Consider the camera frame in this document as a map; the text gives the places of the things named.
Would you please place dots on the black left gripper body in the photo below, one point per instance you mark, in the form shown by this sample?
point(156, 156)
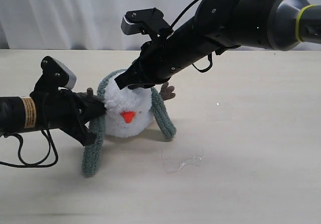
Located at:
point(54, 107)

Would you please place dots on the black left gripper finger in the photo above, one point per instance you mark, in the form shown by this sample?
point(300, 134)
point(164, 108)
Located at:
point(78, 131)
point(90, 106)

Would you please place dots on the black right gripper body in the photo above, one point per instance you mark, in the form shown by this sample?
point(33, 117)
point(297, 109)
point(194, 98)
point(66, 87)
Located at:
point(182, 49)

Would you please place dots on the white plush snowman toy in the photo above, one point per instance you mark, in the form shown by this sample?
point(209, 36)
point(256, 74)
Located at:
point(128, 108)

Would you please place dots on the green knitted scarf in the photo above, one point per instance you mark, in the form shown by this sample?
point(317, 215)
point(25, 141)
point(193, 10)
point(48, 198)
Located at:
point(92, 153)

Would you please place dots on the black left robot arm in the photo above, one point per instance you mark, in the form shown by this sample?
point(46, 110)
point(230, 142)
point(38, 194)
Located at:
point(18, 115)

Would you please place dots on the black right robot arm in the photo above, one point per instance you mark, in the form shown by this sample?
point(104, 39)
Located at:
point(217, 26)

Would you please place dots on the clear tape patch near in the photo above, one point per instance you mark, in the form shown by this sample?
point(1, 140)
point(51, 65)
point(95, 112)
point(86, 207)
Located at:
point(176, 158)

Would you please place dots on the white curtain backdrop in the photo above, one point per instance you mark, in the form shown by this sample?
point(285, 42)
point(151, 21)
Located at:
point(78, 24)

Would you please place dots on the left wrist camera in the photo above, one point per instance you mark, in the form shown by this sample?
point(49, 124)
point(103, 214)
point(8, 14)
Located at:
point(55, 74)

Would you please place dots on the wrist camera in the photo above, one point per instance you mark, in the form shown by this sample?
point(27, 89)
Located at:
point(55, 74)
point(146, 22)

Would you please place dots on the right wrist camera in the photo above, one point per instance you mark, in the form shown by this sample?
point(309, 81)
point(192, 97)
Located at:
point(146, 22)

